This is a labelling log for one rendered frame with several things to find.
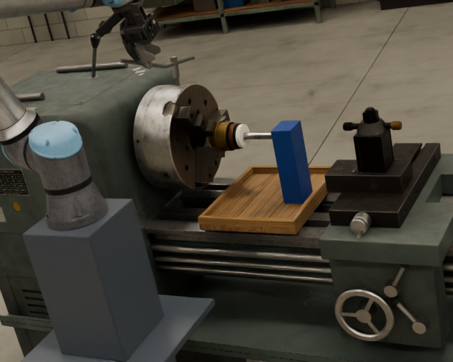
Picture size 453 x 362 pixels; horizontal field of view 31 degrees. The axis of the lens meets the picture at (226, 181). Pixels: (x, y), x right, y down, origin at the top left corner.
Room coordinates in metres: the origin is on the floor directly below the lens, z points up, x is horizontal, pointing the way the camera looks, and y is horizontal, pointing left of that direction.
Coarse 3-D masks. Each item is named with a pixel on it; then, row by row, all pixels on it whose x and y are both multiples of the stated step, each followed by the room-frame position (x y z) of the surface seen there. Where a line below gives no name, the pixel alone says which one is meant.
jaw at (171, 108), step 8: (168, 104) 2.22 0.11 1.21; (168, 112) 2.20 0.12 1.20; (176, 112) 2.20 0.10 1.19; (184, 112) 2.19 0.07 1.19; (192, 112) 2.20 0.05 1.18; (184, 120) 2.18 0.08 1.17; (192, 120) 2.19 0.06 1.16; (200, 120) 2.19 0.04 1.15; (208, 120) 2.22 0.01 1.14; (184, 128) 2.22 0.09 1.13; (192, 128) 2.20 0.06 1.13; (200, 128) 2.19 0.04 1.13; (208, 128) 2.20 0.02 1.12; (192, 136) 2.24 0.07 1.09
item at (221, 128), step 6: (216, 126) 2.21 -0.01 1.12; (222, 126) 2.20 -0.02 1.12; (228, 126) 2.20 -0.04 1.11; (234, 126) 2.19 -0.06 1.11; (216, 132) 2.20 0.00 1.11; (222, 132) 2.19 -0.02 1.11; (228, 132) 2.19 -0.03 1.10; (234, 132) 2.17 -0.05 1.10; (210, 138) 2.21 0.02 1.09; (216, 138) 2.19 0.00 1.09; (222, 138) 2.18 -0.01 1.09; (228, 138) 2.18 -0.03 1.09; (234, 138) 2.17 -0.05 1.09; (216, 144) 2.19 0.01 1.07; (222, 144) 2.18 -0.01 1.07; (228, 144) 2.18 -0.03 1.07; (234, 144) 2.17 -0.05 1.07; (222, 150) 2.21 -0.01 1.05; (228, 150) 2.20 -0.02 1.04
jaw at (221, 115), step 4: (216, 108) 2.39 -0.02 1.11; (216, 112) 2.36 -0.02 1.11; (220, 112) 2.35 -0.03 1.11; (224, 112) 2.35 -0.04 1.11; (212, 116) 2.34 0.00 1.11; (216, 116) 2.33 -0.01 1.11; (220, 116) 2.32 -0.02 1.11; (224, 116) 2.31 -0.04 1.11; (228, 116) 2.36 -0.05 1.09; (216, 120) 2.30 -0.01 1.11; (220, 120) 2.30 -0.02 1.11; (224, 120) 2.30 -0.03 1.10; (228, 120) 2.36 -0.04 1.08; (200, 136) 2.31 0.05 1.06; (204, 136) 2.30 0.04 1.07; (208, 136) 2.29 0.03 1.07
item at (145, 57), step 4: (136, 48) 2.16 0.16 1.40; (140, 48) 2.16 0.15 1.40; (144, 48) 2.16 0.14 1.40; (136, 52) 2.16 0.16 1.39; (140, 52) 2.16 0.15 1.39; (144, 52) 2.16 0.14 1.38; (148, 52) 2.15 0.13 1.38; (140, 56) 2.17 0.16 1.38; (144, 56) 2.17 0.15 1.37; (148, 56) 2.16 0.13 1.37; (152, 56) 2.15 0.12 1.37; (136, 60) 2.17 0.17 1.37; (140, 60) 2.17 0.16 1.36; (144, 60) 2.17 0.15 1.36; (148, 60) 2.17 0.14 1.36; (152, 60) 2.16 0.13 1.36; (140, 64) 2.18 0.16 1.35; (144, 64) 2.18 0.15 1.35; (148, 64) 2.19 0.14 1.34; (148, 68) 2.20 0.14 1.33
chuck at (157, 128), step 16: (160, 96) 2.26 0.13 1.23; (176, 96) 2.23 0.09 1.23; (192, 96) 2.29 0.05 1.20; (208, 96) 2.36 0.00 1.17; (160, 112) 2.20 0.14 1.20; (208, 112) 2.34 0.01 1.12; (144, 128) 2.20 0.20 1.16; (160, 128) 2.17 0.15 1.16; (176, 128) 2.19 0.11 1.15; (144, 144) 2.19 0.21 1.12; (160, 144) 2.16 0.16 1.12; (176, 144) 2.17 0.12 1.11; (192, 144) 2.32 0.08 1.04; (208, 144) 2.31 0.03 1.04; (160, 160) 2.16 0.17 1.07; (176, 160) 2.15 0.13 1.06; (192, 160) 2.22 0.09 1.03; (160, 176) 2.18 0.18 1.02; (176, 176) 2.15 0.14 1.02; (192, 176) 2.20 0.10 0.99
